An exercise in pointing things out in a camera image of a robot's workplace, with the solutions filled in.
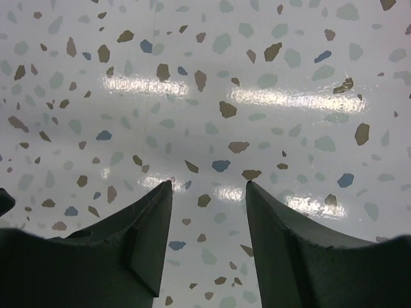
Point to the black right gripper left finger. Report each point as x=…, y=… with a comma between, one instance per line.
x=116, y=262

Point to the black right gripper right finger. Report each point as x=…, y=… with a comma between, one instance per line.
x=301, y=263

